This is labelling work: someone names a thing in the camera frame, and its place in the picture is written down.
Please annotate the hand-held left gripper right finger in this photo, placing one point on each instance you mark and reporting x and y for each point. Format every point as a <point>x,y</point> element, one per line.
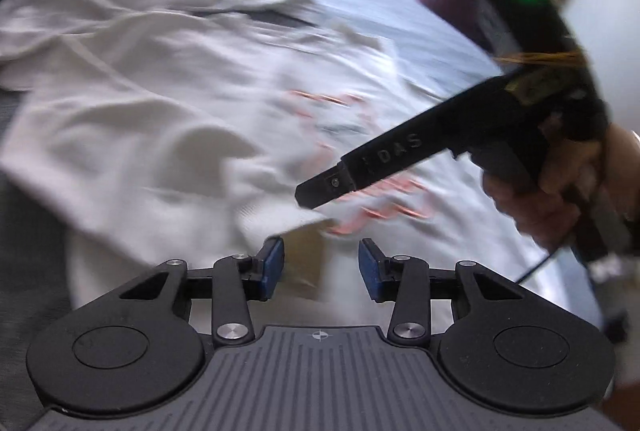
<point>370,268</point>

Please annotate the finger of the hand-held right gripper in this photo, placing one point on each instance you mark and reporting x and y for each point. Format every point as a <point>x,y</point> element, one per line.
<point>322,188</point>

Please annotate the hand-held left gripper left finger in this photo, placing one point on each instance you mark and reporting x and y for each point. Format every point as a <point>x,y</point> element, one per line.
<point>272,268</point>

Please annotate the white printed sweatshirt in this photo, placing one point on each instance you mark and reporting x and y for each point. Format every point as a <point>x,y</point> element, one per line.
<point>200,151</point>

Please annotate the person's right forearm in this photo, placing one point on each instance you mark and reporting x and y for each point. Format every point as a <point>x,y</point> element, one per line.
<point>625,161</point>

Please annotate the person's right hand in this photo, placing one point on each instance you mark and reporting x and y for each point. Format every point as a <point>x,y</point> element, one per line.
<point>540,211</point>

